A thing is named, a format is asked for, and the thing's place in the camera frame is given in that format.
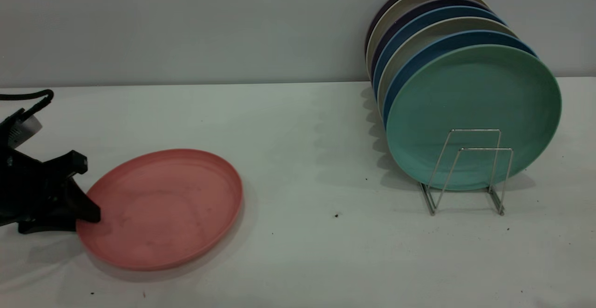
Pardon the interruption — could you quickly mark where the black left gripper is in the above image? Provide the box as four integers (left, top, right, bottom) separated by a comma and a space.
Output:
0, 147, 102, 234

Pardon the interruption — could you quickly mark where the pink round plate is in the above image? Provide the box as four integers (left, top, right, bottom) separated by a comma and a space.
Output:
75, 148, 244, 271

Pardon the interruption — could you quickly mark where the green round plate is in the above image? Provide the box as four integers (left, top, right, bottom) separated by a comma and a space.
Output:
386, 44, 562, 192

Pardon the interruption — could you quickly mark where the blue round plate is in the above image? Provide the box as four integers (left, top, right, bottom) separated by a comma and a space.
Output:
372, 6, 507, 97
382, 30, 538, 129

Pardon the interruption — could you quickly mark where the dark navy round plate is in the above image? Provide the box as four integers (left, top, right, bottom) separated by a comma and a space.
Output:
370, 0, 501, 83

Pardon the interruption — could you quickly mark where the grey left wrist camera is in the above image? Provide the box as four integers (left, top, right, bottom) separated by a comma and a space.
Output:
0, 108, 43, 149

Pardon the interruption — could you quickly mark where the black camera cable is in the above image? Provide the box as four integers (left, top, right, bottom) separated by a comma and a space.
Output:
0, 89, 54, 114

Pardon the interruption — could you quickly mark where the silver wire plate rack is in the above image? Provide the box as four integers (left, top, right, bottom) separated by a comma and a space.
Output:
419, 129, 515, 216

